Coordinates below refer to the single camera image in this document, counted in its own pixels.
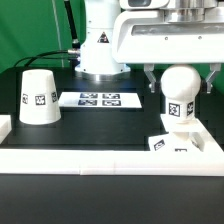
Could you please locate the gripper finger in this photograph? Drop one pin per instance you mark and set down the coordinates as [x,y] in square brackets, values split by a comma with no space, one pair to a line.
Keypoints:
[215,69]
[148,70]

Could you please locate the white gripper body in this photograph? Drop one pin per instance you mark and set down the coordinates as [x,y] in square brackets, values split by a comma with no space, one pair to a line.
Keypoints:
[169,32]

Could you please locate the white lamp bulb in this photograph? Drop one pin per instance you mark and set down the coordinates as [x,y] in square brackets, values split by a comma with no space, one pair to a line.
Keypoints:
[180,84]

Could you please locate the white lamp base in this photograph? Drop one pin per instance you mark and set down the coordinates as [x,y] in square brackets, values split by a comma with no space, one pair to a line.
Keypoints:
[179,136]

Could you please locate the white lamp shade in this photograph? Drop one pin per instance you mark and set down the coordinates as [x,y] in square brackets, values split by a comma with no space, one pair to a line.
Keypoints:
[39,101]

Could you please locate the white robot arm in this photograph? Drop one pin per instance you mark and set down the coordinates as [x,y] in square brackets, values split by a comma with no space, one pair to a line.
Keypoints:
[96,58]

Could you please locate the white marker sheet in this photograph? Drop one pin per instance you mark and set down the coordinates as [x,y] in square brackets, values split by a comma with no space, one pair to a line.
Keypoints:
[99,100]

